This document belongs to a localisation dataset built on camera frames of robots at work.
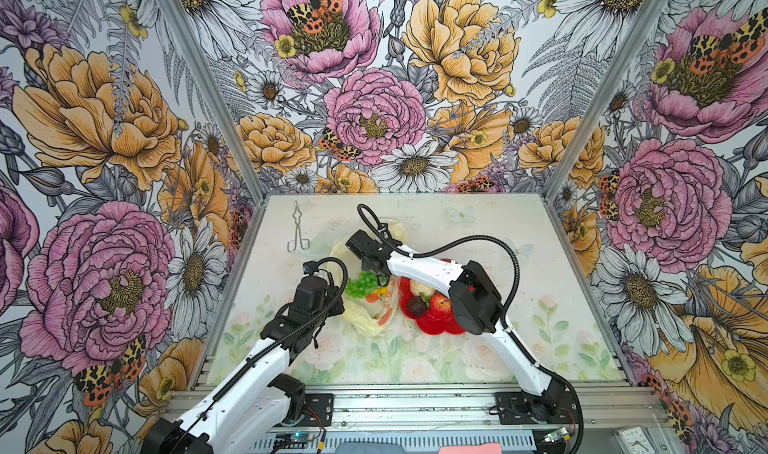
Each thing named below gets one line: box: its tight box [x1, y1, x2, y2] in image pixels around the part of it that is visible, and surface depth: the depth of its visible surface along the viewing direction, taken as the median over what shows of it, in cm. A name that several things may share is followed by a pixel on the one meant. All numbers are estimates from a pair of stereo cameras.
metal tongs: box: [287, 200, 310, 253], surface depth 110 cm
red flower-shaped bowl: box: [399, 277, 466, 335], surface depth 88 cm
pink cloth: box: [438, 442, 502, 454], surface depth 71 cm
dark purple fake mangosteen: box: [408, 296, 428, 317], surface depth 87 cm
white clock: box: [614, 426, 659, 454], surface depth 70 cm
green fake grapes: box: [346, 271, 379, 299], surface depth 94 cm
